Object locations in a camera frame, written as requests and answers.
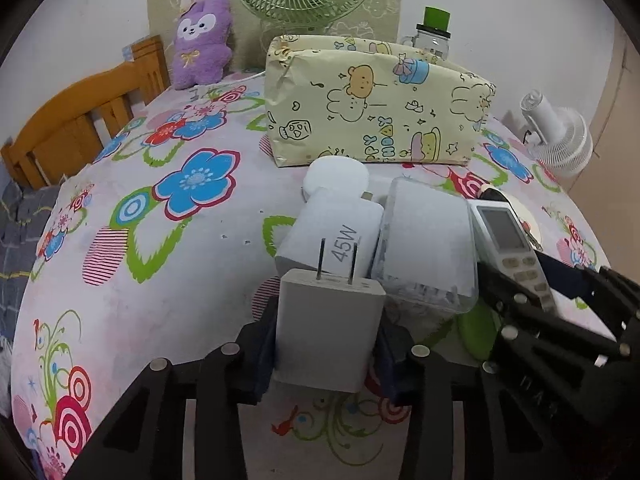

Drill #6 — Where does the white 45W charger box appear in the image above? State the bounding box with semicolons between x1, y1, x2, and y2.
274;188;384;278

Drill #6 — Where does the white round earbuds case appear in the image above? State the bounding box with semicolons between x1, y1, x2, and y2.
302;155;370;200

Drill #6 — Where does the white small fan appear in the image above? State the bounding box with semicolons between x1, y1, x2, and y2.
520;90;593;179

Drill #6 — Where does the glass jar with green lid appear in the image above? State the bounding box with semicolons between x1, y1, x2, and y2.
400;6;451;60

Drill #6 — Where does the floral tablecloth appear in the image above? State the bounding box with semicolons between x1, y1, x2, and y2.
11;77;609;479

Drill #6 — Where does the clear plastic rectangular box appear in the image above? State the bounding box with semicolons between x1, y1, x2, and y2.
371;177;478;315

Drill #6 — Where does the purple plush rabbit toy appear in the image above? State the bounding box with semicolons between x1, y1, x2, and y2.
171;0;233;90

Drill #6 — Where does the white wall charger plug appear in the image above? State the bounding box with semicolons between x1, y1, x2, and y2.
274;242;386;393

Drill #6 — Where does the cream round bunny mirror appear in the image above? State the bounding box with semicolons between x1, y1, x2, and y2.
477;184;544;252

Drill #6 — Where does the green flat plastic object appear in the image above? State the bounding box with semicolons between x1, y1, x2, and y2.
457;300;500;361

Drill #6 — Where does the blue plaid cloth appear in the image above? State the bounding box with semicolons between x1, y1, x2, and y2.
0;164;60;418

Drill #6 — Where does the beige cartoon cardboard panel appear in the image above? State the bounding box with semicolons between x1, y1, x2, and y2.
145;0;407;74

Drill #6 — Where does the yellow cartoon storage box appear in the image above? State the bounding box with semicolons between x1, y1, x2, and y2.
265;35;496;167

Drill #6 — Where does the wooden chair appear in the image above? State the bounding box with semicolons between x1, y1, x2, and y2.
1;36;170;190

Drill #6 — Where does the white remote control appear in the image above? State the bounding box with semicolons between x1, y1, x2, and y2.
468;200;556;313

